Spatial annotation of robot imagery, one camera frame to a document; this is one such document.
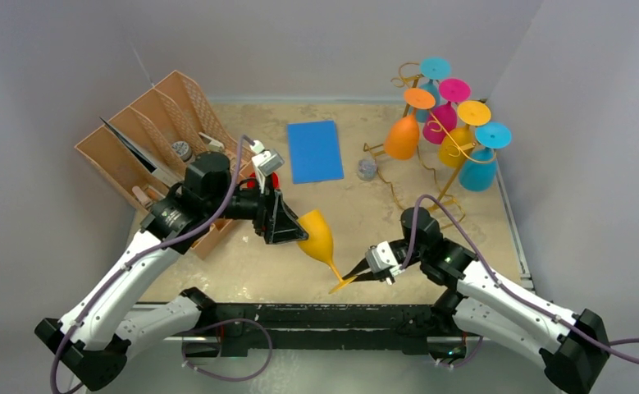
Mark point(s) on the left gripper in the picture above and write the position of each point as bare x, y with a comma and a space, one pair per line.
274, 219

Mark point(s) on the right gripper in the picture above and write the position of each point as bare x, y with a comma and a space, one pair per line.
386, 277

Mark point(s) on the yellow-orange wine glass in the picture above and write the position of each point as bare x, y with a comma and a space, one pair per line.
320, 245

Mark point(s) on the orange wine glass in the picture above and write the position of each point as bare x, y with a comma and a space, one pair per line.
404, 135

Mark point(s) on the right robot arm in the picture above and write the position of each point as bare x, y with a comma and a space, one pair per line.
556, 339

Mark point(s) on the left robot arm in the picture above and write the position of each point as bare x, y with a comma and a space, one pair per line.
97, 337

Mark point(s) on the teal wine glass front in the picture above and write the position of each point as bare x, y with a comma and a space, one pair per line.
478, 172

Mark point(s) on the teal wine glass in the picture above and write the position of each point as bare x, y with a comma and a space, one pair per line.
478, 172
434, 69

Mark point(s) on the magenta wine glass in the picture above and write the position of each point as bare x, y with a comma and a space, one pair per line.
443, 117

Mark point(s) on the yellow wine glass on rack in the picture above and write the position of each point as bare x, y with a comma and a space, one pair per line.
459, 142

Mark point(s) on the teal wine glass rear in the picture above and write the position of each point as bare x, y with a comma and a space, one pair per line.
434, 69

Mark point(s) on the blue rectangular card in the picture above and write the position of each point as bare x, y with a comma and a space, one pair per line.
314, 152

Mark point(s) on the small clear glitter ball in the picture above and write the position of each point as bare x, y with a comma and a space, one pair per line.
367, 169

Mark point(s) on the white stapler in organizer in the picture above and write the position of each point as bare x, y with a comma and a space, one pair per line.
212, 144

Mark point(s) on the pink desk file organizer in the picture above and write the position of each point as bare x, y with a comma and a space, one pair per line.
174, 109

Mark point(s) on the dark folder in organizer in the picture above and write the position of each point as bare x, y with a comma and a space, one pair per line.
154, 166

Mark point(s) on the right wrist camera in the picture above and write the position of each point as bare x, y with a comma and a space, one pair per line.
383, 259

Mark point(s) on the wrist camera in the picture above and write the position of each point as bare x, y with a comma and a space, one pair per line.
266, 163
383, 259

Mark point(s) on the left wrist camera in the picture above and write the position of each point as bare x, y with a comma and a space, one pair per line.
266, 163

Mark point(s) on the gold wire glass rack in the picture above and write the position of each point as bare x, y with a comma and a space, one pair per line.
443, 177

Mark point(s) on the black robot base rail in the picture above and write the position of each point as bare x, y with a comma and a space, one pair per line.
420, 329

